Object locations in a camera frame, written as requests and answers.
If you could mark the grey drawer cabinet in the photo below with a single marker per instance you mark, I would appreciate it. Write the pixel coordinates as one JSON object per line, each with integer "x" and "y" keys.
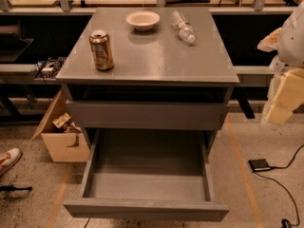
{"x": 154, "y": 66}

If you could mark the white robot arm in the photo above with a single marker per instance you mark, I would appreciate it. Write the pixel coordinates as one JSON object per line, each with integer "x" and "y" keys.
{"x": 288, "y": 41}

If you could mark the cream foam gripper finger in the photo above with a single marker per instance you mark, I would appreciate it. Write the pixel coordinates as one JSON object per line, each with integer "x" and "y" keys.
{"x": 285, "y": 95}

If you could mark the white red sneaker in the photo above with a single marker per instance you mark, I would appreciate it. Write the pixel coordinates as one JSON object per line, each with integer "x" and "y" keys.
{"x": 9, "y": 159}

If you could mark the orange soda can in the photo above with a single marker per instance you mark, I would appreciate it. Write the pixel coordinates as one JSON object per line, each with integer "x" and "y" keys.
{"x": 101, "y": 50}

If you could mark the black patterned keyboard device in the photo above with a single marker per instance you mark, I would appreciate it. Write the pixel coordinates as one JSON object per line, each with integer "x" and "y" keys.
{"x": 49, "y": 68}

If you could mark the clear plastic water bottle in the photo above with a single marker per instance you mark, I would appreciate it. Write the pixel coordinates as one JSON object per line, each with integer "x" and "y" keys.
{"x": 183, "y": 27}

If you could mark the crumpled snack bag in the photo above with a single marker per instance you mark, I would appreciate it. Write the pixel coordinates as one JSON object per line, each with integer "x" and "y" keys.
{"x": 65, "y": 124}

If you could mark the closed grey top drawer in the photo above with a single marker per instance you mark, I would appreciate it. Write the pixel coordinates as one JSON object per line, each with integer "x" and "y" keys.
{"x": 147, "y": 115}

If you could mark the cardboard box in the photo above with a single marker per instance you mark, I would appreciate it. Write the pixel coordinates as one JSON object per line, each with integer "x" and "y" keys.
{"x": 61, "y": 145}

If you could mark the black rod on floor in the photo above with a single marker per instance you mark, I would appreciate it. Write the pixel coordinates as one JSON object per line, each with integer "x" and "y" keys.
{"x": 11, "y": 188}

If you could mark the white paper bowl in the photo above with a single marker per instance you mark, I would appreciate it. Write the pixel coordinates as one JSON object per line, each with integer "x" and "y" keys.
{"x": 142, "y": 20}

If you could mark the open grey middle drawer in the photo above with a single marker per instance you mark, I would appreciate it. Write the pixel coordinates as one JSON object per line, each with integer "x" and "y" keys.
{"x": 147, "y": 174}

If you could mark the black foot pedal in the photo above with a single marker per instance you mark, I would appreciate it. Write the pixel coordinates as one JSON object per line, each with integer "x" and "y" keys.
{"x": 259, "y": 165}

